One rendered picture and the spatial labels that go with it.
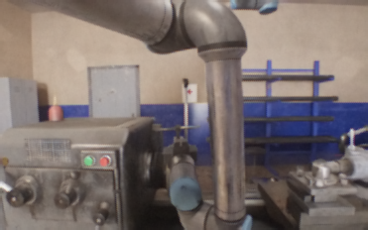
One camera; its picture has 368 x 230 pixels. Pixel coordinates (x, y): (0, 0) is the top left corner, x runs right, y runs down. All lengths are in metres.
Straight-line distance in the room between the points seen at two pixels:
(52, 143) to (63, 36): 4.24
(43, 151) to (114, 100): 3.39
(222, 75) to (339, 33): 4.83
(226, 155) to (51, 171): 0.63
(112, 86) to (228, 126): 3.84
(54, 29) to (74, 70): 1.04
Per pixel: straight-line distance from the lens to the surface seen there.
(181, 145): 0.64
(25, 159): 0.91
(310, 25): 4.87
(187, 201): 0.58
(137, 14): 0.40
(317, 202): 0.86
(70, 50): 4.79
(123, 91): 4.10
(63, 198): 0.77
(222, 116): 0.44
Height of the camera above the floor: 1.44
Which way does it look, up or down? 5 degrees down
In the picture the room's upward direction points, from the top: 1 degrees counter-clockwise
